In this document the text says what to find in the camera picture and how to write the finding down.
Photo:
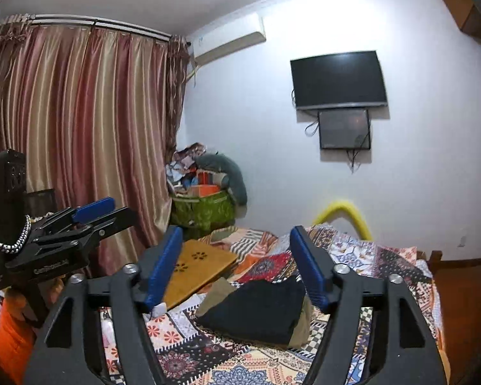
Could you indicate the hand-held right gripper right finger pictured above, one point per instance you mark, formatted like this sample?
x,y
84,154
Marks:
x,y
310,274

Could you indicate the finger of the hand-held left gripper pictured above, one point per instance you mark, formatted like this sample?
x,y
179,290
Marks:
x,y
116,220
94,207

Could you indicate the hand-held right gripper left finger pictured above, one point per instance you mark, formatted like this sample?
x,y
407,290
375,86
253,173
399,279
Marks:
x,y
164,266

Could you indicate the khaki pants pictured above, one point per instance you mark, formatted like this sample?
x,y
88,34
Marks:
x,y
216,294

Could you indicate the black pants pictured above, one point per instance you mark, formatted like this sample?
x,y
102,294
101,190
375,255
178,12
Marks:
x,y
252,308

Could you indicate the person's left hand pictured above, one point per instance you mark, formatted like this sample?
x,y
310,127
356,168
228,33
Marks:
x,y
53,286

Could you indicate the bamboo lap desk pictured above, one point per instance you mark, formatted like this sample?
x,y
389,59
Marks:
x,y
200,268

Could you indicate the black chair back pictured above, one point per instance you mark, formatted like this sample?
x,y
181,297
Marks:
x,y
42,202

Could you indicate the green storage bag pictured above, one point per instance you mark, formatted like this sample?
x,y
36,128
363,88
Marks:
x,y
204,212

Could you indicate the yellow foam tube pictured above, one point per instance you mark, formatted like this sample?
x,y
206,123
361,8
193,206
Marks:
x,y
344,206

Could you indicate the striped pink curtain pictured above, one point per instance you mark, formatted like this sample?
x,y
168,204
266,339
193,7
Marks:
x,y
84,128

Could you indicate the orange box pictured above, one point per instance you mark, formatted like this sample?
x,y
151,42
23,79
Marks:
x,y
203,190

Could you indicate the grey plush pillow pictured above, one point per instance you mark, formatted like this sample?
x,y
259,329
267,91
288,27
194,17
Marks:
x,y
232,176

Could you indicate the patchwork printed blanket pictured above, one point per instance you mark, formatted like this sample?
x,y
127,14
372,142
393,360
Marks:
x,y
232,361

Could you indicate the wooden bedpost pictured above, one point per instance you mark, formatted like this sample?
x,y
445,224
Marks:
x,y
435,260

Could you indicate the white air conditioner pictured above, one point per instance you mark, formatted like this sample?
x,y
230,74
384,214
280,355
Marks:
x,y
228,40

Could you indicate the small black wall monitor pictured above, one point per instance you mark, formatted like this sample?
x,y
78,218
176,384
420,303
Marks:
x,y
342,128

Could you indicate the white curtain rail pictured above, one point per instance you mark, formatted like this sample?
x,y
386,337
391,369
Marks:
x,y
96,22

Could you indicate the black wall television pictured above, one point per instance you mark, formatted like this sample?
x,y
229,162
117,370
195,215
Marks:
x,y
336,80

